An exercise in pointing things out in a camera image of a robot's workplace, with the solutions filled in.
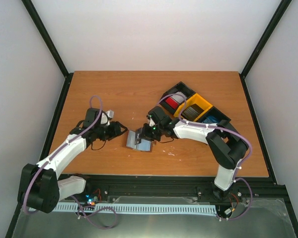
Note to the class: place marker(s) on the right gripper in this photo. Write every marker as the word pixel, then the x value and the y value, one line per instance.
pixel 145 133

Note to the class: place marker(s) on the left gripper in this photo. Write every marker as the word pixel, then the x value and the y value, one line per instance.
pixel 116 130

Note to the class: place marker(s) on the brown leather card holder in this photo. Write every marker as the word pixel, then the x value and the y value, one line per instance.
pixel 145 146

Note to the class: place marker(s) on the dark grey credit card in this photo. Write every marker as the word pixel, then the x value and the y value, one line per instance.
pixel 138 136

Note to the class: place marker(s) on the yellow bin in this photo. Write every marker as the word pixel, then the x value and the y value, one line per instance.
pixel 195 99

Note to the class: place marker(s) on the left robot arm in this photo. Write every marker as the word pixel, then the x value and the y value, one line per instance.
pixel 40 188

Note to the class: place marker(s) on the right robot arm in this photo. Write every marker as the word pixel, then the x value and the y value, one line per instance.
pixel 227 146

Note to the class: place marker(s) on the red card stack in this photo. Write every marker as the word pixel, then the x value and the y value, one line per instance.
pixel 172 103

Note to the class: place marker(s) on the dark grey card stack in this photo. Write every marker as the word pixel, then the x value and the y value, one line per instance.
pixel 192 112

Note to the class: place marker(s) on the white card stack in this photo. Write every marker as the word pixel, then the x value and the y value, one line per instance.
pixel 179 97

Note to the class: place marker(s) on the blue card stack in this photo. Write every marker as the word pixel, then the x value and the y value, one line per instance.
pixel 210 119

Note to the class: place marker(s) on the black bin right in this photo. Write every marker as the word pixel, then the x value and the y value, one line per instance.
pixel 213 111

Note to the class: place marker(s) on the small circuit board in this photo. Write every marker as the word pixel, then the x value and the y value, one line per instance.
pixel 94 197

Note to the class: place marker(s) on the right base connector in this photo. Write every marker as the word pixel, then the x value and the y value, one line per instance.
pixel 228 212

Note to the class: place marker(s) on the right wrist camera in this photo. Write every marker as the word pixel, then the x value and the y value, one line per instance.
pixel 151 121

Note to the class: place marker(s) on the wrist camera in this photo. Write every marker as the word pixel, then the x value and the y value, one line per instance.
pixel 151 121
pixel 106 117

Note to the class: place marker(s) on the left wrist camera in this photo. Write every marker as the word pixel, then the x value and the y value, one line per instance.
pixel 106 117

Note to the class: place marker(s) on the light blue cable duct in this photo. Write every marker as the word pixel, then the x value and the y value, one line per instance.
pixel 153 209

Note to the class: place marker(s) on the left black frame post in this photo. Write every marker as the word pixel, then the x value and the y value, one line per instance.
pixel 29 6

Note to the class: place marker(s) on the black frame post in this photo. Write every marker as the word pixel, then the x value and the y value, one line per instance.
pixel 274 21
pixel 29 6

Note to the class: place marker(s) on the right black frame post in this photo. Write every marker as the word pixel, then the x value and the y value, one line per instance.
pixel 274 21

